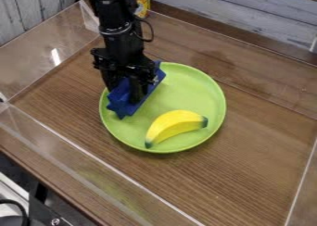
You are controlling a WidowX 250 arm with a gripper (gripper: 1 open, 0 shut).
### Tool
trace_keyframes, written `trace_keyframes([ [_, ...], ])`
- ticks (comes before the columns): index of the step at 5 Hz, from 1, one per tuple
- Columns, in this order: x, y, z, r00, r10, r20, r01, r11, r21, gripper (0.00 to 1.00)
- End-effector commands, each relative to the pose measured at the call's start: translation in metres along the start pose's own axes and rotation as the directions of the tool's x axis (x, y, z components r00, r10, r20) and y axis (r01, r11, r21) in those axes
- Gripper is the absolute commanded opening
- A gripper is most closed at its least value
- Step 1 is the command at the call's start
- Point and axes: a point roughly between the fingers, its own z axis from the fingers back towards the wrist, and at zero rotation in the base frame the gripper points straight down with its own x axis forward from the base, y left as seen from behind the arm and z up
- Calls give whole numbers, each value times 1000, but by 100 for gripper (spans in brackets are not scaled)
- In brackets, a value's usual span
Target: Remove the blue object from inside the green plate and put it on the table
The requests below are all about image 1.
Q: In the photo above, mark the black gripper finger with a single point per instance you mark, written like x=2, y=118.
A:
x=113, y=77
x=138, y=89

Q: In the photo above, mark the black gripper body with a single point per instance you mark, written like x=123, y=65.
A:
x=123, y=52

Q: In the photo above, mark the blue star-shaped block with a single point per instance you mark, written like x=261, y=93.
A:
x=117, y=100

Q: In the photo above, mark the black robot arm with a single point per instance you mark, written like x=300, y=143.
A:
x=117, y=13

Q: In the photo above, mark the green round plate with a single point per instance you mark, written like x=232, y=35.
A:
x=186, y=89

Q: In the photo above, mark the yellow toy banana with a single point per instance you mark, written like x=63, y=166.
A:
x=172, y=124

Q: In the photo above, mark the yellow blue tin can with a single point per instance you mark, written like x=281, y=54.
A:
x=143, y=7

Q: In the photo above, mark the clear acrylic corner bracket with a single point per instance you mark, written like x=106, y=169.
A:
x=90, y=19

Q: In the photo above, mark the black metal bracket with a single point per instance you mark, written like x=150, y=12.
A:
x=51, y=210

